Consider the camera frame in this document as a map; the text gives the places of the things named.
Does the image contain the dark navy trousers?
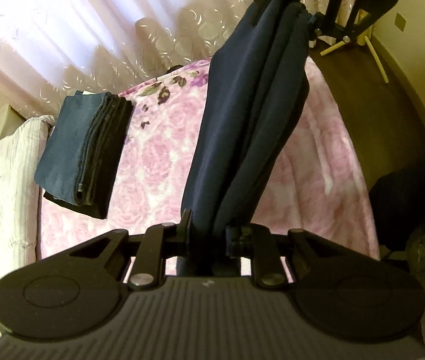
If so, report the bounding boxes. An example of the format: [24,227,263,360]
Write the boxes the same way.
[180,0,311,275]

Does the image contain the stack of folded clothes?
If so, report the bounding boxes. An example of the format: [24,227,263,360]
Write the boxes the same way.
[34,91,134,219]

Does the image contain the white drying rack legs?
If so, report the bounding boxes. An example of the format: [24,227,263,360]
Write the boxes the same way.
[319,35,391,85]

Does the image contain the pink rose blanket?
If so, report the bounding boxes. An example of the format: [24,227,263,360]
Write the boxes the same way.
[39,59,379,258]

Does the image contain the grey striped duvet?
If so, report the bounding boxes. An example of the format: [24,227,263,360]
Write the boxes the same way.
[0,115,56,346]

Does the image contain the white lace curtain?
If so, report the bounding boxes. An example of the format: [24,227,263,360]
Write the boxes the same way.
[0,0,334,121]

